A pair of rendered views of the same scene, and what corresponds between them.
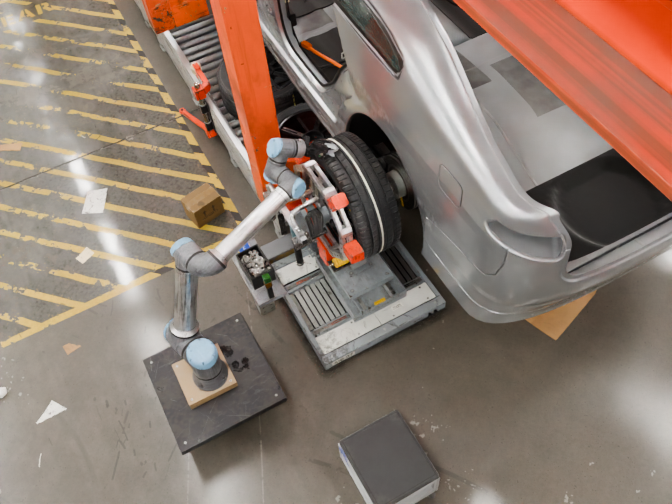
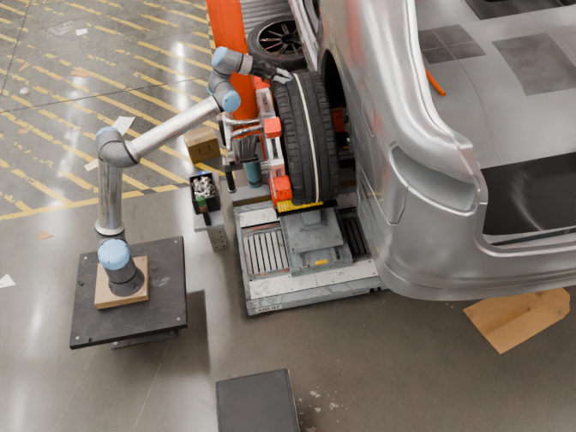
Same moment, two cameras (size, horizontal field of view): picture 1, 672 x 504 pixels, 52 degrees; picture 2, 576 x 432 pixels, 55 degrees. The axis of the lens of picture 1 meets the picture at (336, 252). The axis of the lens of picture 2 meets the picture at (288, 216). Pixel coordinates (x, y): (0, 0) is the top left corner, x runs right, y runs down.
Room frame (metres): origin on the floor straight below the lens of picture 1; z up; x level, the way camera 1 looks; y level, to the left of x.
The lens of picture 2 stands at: (0.24, -0.72, 2.72)
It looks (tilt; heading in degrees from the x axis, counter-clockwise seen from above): 49 degrees down; 20
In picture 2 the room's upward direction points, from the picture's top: 8 degrees counter-clockwise
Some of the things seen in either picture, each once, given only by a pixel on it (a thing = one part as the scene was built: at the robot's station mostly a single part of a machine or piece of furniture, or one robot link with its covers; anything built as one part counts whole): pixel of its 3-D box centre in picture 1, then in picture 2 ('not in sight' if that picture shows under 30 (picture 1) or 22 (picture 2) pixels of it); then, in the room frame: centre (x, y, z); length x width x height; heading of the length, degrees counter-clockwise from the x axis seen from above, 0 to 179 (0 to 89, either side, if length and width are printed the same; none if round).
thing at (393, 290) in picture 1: (360, 275); (313, 235); (2.27, -0.13, 0.13); 0.50 x 0.36 x 0.10; 24
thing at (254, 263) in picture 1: (255, 266); (204, 192); (2.16, 0.46, 0.51); 0.20 x 0.14 x 0.13; 26
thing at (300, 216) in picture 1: (311, 215); (257, 147); (2.21, 0.11, 0.85); 0.21 x 0.14 x 0.14; 114
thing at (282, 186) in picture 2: (353, 251); (282, 188); (1.96, -0.09, 0.85); 0.09 x 0.08 x 0.07; 24
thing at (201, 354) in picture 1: (203, 357); (117, 259); (1.62, 0.74, 0.53); 0.17 x 0.15 x 0.18; 39
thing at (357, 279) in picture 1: (355, 252); (310, 208); (2.31, -0.11, 0.32); 0.40 x 0.30 x 0.28; 24
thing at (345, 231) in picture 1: (323, 210); (271, 145); (2.24, 0.04, 0.85); 0.54 x 0.07 x 0.54; 24
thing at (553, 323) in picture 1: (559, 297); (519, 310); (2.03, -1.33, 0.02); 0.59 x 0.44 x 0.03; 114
